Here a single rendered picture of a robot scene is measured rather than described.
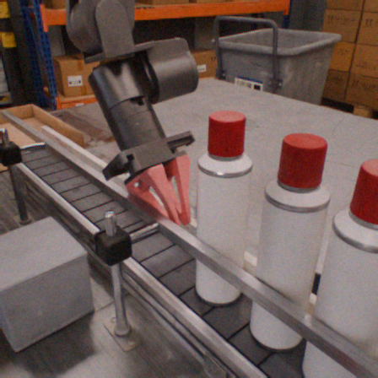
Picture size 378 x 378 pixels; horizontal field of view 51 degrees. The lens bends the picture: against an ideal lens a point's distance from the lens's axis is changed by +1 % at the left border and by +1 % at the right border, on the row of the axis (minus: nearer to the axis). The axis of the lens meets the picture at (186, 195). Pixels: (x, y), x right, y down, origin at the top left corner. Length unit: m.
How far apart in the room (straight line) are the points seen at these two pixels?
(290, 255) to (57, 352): 0.28
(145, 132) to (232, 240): 0.16
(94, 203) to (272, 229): 0.37
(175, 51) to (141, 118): 0.10
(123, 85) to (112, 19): 0.07
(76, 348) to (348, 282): 0.31
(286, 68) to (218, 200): 2.25
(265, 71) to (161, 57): 2.14
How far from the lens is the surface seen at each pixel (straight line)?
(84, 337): 0.49
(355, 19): 3.96
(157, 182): 0.43
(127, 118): 0.45
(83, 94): 3.92
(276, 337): 0.40
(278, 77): 2.59
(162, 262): 0.50
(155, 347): 0.47
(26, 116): 1.22
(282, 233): 0.32
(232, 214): 0.37
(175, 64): 0.50
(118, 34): 0.46
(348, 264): 0.29
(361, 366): 0.32
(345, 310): 0.32
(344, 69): 4.04
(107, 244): 0.39
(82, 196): 0.66
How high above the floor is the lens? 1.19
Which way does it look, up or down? 30 degrees down
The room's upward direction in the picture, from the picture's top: straight up
